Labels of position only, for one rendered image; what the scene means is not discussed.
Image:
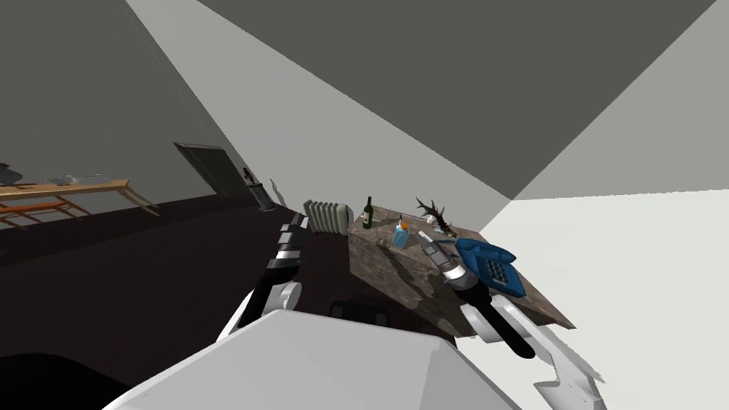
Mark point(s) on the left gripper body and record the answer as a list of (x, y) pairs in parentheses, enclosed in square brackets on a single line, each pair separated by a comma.
[(292, 238)]

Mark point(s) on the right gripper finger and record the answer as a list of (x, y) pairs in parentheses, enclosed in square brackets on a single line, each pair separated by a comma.
[(425, 240)]

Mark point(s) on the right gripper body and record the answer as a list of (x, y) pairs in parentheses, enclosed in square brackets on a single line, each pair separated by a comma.
[(439, 256)]

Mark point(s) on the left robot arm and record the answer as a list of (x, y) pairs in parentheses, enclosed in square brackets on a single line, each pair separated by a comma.
[(267, 290)]

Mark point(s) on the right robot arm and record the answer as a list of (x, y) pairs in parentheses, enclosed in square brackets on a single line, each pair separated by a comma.
[(501, 324)]

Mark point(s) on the blue spray bottle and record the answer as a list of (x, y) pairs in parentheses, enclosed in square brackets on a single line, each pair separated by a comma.
[(400, 236)]

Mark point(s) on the dark antler ornament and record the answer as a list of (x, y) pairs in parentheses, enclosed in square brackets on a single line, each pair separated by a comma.
[(437, 215)]

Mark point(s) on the pale grey radiator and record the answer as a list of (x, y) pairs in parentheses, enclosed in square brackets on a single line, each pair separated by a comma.
[(327, 217)]

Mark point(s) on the brown stone table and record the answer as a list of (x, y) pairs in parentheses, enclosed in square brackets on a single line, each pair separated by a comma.
[(393, 273)]

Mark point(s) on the blue telephone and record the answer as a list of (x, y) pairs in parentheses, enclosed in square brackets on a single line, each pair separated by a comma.
[(492, 266)]

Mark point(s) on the green glass bottle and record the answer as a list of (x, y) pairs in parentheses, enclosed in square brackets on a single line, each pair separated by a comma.
[(368, 217)]

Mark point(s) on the dark grey door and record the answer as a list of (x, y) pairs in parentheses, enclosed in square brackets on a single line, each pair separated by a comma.
[(213, 168)]

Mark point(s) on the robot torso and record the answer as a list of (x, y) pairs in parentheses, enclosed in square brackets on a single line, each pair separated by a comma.
[(319, 370)]

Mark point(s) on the light wooden table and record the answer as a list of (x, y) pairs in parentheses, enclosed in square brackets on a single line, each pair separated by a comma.
[(74, 188)]

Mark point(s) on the orange wooden chair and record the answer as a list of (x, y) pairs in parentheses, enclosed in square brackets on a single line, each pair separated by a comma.
[(40, 208)]

